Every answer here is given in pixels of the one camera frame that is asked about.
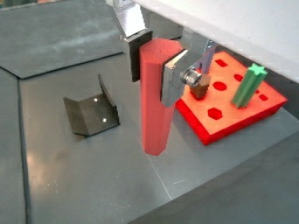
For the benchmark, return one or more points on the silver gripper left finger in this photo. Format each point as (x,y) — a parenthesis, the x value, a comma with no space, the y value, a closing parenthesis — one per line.
(134,32)

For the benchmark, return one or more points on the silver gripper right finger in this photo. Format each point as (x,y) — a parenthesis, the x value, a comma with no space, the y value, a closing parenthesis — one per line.
(182,69)

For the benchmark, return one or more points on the red hexagon rod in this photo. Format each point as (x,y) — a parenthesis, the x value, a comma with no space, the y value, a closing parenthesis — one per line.
(156,116)

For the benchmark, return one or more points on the red peg board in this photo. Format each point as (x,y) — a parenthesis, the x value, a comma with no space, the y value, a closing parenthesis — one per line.
(216,115)

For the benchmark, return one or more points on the brown short peg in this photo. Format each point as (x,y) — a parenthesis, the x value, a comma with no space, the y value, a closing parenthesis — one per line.
(200,89)

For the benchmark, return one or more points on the green star rod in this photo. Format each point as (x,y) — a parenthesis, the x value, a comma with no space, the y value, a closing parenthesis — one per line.
(255,74)

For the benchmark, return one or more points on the black curved bracket stand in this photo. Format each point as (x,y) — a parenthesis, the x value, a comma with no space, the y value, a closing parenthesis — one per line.
(94,114)

